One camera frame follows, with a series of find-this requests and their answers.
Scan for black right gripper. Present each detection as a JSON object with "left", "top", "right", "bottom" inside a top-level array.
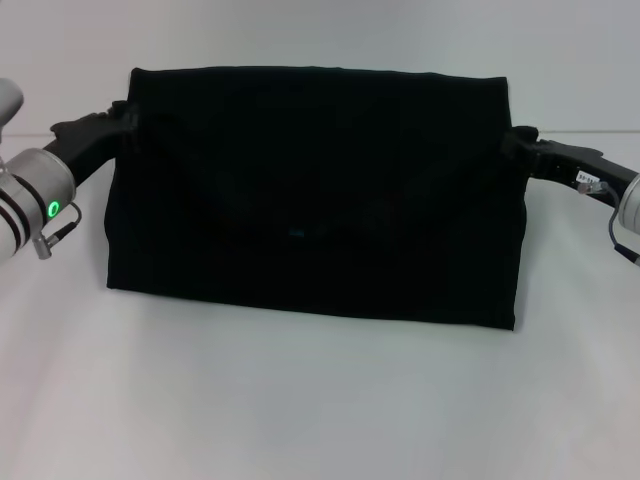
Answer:
[{"left": 501, "top": 125, "right": 640, "bottom": 207}]

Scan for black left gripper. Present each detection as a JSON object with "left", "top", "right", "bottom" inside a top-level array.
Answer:
[{"left": 42, "top": 99, "right": 140, "bottom": 185}]

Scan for black t-shirt with FREE print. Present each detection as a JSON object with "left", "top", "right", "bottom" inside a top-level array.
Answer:
[{"left": 102, "top": 64, "right": 532, "bottom": 332}]

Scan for grey cable with metal plug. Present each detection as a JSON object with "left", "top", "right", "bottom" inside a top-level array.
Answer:
[{"left": 31, "top": 201, "right": 84, "bottom": 261}]

